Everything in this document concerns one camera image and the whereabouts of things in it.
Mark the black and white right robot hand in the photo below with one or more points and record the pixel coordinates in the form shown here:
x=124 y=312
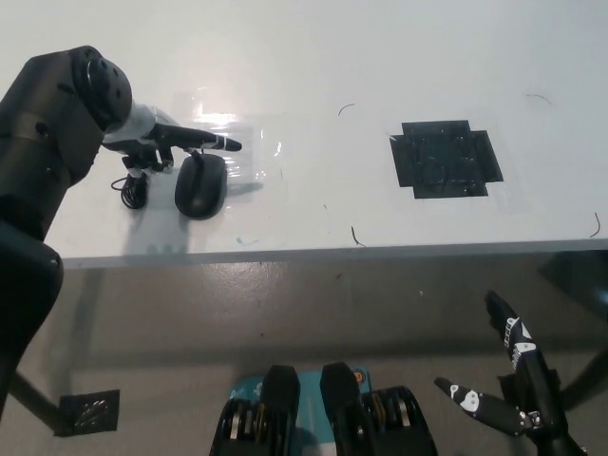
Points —
x=527 y=366

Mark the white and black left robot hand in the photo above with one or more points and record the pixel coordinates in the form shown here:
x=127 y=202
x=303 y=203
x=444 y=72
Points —
x=138 y=126

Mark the black computer mouse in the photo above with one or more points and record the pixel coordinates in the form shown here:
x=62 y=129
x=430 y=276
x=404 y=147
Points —
x=199 y=187

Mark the clear plastic tape sheet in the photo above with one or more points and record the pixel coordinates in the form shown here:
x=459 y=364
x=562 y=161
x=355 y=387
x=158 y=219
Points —
x=252 y=152

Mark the large black tape patch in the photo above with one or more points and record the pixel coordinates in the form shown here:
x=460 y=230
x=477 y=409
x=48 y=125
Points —
x=444 y=161

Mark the small black tape patch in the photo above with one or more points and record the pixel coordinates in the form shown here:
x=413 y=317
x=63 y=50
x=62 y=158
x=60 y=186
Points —
x=90 y=411

